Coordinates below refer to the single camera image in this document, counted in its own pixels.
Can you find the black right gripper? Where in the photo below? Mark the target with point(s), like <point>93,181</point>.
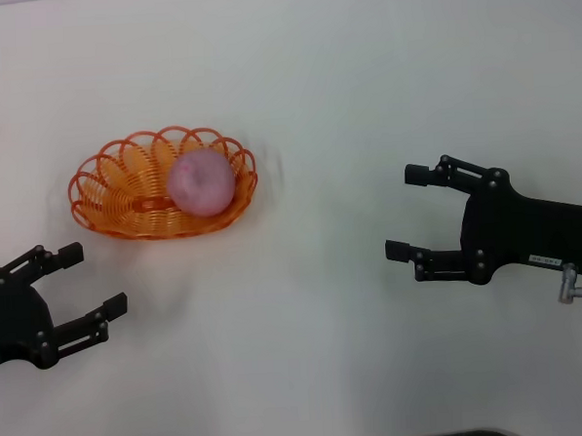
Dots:
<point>516,230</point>

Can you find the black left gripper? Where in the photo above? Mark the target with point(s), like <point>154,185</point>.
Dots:
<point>18,322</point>

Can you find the orange woven plastic basket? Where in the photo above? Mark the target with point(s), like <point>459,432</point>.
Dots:
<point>124,207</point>

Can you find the pink fuzzy peach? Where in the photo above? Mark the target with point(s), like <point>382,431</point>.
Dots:
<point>201,183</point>

